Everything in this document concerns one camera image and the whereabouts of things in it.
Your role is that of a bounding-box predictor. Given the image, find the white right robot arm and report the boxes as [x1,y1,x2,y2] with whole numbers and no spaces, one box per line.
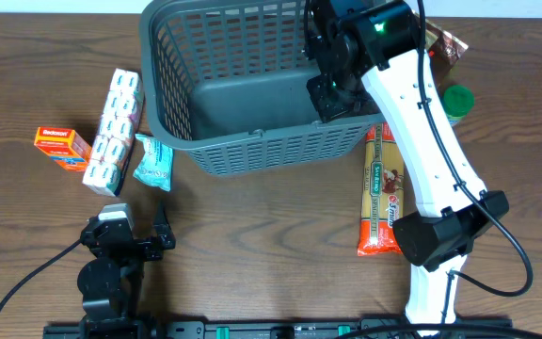
[304,1,509,336]

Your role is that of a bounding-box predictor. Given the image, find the orange Redoxon box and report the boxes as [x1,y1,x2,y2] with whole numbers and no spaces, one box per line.
[34,126,91,172]

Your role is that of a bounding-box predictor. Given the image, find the green wet wipes packet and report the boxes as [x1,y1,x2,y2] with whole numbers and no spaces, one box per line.
[133,134,174,192]

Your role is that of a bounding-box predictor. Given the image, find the Kleenex tissue multipack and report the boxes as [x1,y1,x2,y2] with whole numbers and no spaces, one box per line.
[83,69,144,196]

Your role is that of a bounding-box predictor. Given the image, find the grey plastic basket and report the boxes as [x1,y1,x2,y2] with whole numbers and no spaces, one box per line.
[139,0,381,176]

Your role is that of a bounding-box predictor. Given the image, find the green lid jar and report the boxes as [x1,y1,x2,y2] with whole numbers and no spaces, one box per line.
[441,85,475,126]

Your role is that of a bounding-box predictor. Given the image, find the brown gold snack bag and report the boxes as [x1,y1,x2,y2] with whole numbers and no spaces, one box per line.
[425,19,469,87]

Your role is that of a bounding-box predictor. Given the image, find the San Remo spaghetti packet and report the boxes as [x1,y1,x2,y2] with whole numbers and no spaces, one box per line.
[357,122,405,256]

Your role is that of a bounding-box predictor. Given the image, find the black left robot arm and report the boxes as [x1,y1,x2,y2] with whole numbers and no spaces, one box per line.
[77,203,176,339]

